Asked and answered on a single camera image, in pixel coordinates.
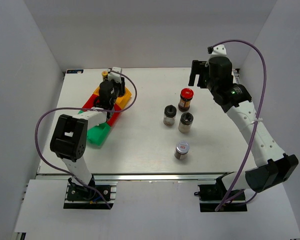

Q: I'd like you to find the red chili sauce bottle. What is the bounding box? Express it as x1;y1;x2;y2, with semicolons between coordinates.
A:
101;71;109;81

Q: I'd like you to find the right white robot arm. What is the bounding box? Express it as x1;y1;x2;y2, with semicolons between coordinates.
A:
188;56;299;200

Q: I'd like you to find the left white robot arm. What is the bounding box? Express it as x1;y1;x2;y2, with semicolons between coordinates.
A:
50;77;126;200

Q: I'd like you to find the yellow plastic bin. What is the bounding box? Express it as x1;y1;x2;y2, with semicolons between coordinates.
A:
93;83;133;111

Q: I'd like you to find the red-lid sauce jar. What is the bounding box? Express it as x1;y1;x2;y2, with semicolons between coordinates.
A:
178;88;194;112

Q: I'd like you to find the red plastic bin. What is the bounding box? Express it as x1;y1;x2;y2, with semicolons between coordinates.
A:
83;94;125;127

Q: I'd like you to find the black-cap spice shaker left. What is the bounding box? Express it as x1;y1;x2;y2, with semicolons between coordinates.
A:
163;105;177;126

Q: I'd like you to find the black-cap spice shaker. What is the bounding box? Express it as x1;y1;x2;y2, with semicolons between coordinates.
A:
178;112;194;134
163;105;177;126

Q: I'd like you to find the left blue table label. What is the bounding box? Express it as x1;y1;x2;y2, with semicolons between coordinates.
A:
66;69;84;74

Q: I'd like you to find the green plastic bin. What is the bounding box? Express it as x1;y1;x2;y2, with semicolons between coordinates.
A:
74;110;111;146

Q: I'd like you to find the black-cap spice shaker right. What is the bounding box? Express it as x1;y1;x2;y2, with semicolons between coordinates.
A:
178;112;194;134

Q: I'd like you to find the silver-lid spice jar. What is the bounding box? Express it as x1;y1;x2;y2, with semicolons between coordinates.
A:
174;141;190;160

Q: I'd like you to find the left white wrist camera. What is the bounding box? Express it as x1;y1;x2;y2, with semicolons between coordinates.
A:
107;67;123;84

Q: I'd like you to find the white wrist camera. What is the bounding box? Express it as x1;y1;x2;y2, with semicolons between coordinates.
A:
107;67;123;84
207;44;227;60

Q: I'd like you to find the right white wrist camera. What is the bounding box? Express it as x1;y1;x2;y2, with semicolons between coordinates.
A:
207;44;227;60

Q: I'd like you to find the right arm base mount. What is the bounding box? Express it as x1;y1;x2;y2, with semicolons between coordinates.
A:
193;184;248;213

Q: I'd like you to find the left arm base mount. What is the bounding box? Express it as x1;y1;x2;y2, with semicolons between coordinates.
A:
63;177;117;210

